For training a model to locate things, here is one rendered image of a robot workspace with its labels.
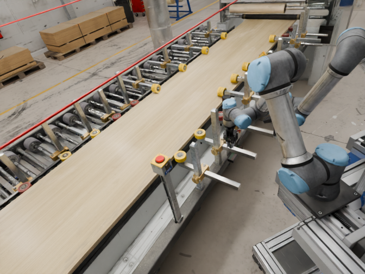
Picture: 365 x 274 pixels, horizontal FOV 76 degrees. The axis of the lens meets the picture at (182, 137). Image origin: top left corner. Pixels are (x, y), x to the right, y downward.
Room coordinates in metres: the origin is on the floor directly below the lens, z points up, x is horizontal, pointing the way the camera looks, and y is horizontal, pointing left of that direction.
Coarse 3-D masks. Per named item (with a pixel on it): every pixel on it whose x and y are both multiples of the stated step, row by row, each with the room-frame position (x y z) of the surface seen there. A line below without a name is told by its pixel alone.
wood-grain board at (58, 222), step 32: (256, 32) 3.05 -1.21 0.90; (192, 64) 2.47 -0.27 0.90; (224, 64) 2.31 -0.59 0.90; (160, 96) 1.91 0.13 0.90; (192, 96) 1.80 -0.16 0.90; (128, 128) 1.51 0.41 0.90; (160, 128) 1.43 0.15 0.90; (192, 128) 1.35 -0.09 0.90; (96, 160) 1.21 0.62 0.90; (128, 160) 1.15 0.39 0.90; (32, 192) 1.03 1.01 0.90; (64, 192) 0.98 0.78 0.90; (96, 192) 0.93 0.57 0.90; (128, 192) 0.88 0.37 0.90; (0, 224) 0.84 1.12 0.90; (32, 224) 0.79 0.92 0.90; (64, 224) 0.75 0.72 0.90; (96, 224) 0.71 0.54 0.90; (0, 256) 0.64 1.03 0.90; (32, 256) 0.61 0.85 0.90; (64, 256) 0.57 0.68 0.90
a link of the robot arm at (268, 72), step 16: (256, 64) 0.76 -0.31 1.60; (272, 64) 0.74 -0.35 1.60; (288, 64) 0.74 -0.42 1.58; (256, 80) 0.74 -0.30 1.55; (272, 80) 0.71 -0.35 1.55; (288, 80) 0.71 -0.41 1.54; (272, 96) 0.70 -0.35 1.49; (288, 96) 0.69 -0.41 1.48; (272, 112) 0.68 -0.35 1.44; (288, 112) 0.65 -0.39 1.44; (288, 128) 0.62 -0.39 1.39; (288, 144) 0.59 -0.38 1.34; (304, 144) 0.59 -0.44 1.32; (288, 160) 0.57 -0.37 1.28; (304, 160) 0.54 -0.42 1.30; (288, 176) 0.53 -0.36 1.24; (304, 176) 0.51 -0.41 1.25; (320, 176) 0.51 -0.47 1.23
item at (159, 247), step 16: (304, 48) 2.79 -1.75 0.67; (240, 144) 1.34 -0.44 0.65; (224, 160) 1.16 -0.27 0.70; (192, 192) 0.94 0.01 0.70; (208, 192) 0.95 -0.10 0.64; (192, 208) 0.82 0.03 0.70; (176, 224) 0.74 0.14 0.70; (160, 240) 0.66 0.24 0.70; (176, 240) 0.67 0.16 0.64; (144, 256) 0.59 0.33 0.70; (160, 256) 0.57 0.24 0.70; (144, 272) 0.51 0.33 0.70
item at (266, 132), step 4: (240, 128) 1.32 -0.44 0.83; (248, 128) 1.28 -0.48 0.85; (252, 128) 1.26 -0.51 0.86; (256, 128) 1.25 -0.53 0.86; (260, 128) 1.25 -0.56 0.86; (256, 132) 1.24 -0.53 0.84; (260, 132) 1.22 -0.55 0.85; (264, 132) 1.20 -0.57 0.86; (268, 132) 1.19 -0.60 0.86; (272, 132) 1.18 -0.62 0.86; (272, 136) 1.16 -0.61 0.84
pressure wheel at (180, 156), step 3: (177, 153) 1.12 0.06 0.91; (180, 153) 1.11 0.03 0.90; (183, 153) 1.11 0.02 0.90; (174, 156) 1.09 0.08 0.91; (177, 156) 1.09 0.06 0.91; (180, 156) 1.09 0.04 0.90; (183, 156) 1.08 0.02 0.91; (177, 159) 1.06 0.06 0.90; (180, 159) 1.06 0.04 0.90; (183, 159) 1.06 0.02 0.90; (180, 162) 1.06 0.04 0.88
